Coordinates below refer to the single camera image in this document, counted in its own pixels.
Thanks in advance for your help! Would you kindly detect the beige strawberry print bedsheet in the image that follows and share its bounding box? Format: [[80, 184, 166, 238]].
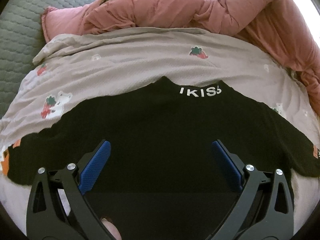
[[0, 26, 320, 235]]

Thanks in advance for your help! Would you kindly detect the person's left hand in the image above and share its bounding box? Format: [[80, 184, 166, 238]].
[[101, 218, 122, 240]]

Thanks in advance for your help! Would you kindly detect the pink quilted duvet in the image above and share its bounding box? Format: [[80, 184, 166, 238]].
[[41, 0, 319, 112]]

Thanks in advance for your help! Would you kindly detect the grey quilted headboard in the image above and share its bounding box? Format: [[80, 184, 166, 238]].
[[1, 0, 95, 115]]

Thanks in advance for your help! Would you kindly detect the black IKISS sweater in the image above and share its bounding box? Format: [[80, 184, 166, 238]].
[[8, 77, 319, 239]]

